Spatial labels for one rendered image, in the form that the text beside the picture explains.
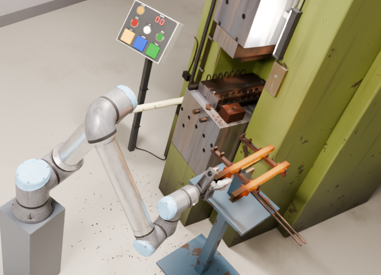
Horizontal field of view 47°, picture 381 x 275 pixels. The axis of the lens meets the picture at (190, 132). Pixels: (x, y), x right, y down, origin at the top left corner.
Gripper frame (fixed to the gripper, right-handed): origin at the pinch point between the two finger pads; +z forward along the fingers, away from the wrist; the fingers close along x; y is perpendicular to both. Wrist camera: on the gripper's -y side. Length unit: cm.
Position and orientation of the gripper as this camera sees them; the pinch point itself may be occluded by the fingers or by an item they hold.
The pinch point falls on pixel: (224, 173)
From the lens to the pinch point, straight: 205.8
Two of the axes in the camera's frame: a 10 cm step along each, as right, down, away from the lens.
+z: 7.2, -3.1, 6.2
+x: 6.6, 6.0, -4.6
